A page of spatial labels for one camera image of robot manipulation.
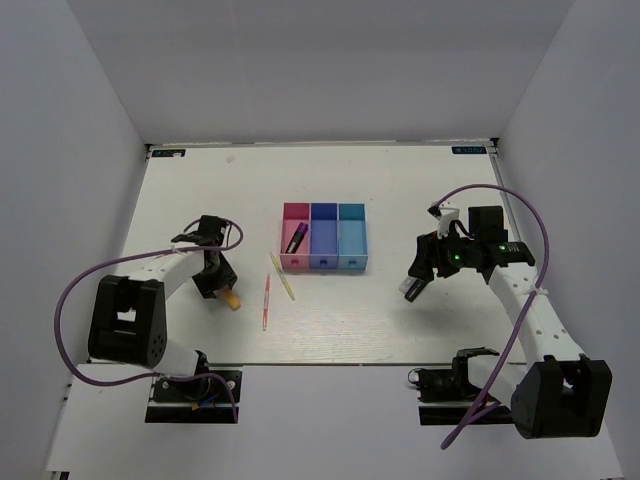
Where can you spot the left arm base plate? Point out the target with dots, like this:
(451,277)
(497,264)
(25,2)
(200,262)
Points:
(206,401)

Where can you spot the yellow orange highlighter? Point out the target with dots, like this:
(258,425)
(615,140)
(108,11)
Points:
(231,299)

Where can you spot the black purple highlighter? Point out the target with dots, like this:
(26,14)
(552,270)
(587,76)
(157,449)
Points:
(297,238)

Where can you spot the yellow pen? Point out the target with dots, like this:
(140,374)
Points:
(281,275)

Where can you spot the red white pen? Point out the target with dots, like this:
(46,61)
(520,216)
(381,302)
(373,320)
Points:
(266,303)

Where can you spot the blue corner label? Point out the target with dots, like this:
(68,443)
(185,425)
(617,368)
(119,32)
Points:
(168,153)
(469,150)

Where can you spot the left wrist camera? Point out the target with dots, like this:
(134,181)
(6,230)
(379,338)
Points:
(211,229)

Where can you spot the grey orange highlighter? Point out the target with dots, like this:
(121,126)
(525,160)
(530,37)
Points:
(406,285)

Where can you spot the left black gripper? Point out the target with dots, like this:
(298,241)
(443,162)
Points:
(227,276)

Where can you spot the right blue corner label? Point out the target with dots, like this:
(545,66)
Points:
(469,150)

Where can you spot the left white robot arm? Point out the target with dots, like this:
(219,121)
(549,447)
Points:
(129,322)

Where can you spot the light blue container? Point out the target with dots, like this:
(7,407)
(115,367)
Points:
(352,241)

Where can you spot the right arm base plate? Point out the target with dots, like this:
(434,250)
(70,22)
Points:
(440,401)

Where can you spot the pink container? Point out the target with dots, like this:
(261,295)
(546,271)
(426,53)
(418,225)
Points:
(293,215)

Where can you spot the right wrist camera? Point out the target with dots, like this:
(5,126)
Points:
(445,213)

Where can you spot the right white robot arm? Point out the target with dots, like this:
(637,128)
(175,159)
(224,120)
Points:
(559,392)

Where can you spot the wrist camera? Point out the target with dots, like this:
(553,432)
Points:
(445,213)
(211,229)

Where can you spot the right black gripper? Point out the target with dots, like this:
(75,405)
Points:
(429,254)

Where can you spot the dark blue container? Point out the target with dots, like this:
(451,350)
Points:
(324,236)

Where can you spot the left blue corner label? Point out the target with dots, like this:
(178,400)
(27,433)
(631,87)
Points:
(168,153)

